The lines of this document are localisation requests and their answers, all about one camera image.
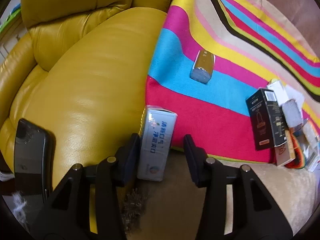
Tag tan yellow box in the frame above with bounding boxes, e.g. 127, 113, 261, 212
275, 130, 297, 167

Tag orange box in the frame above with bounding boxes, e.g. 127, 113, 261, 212
287, 132, 308, 169

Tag white and teal box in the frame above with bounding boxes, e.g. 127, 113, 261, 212
137, 105, 178, 182

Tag black box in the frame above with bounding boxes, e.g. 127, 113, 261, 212
246, 88, 290, 151

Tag white packets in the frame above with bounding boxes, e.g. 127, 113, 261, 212
302, 120, 320, 173

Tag yellow leather cushion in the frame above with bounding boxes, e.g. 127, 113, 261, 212
0, 0, 179, 233

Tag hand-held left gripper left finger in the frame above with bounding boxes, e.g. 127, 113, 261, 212
31, 133, 141, 240

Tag small white box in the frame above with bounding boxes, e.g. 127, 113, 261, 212
267, 79, 292, 105

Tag beige seat cushion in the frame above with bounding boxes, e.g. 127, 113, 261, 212
135, 150, 320, 240

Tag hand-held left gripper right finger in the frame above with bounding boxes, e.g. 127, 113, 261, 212
183, 134, 293, 240

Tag striped colourful blanket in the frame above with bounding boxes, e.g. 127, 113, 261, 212
145, 0, 320, 165

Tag black smartphone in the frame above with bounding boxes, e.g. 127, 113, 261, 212
14, 118, 56, 204

